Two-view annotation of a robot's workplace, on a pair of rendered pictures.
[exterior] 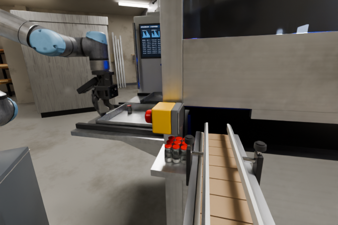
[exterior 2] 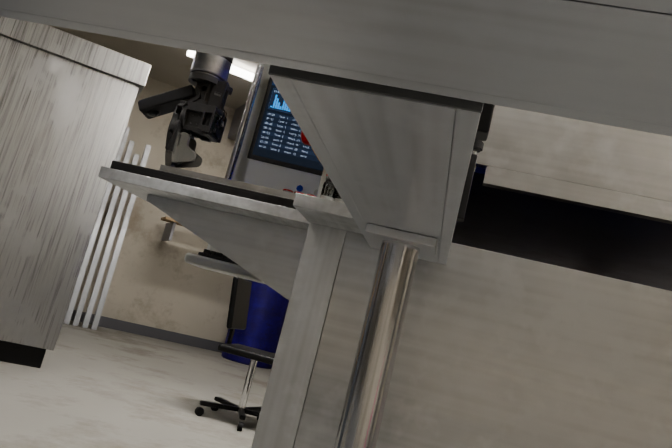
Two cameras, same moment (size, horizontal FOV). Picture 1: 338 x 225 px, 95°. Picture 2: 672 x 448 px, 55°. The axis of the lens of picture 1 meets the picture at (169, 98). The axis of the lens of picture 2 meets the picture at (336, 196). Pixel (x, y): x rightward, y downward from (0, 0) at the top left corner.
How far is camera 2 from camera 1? 0.72 m
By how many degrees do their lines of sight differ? 25
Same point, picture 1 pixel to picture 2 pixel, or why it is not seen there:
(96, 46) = not seen: hidden behind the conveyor
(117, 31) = (146, 131)
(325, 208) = (603, 386)
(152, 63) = (274, 177)
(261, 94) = (504, 143)
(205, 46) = not seen: hidden behind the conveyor
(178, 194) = (310, 342)
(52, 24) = not seen: outside the picture
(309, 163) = (573, 280)
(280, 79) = (533, 124)
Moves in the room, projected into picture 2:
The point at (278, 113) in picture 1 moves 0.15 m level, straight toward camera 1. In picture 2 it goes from (527, 179) to (499, 145)
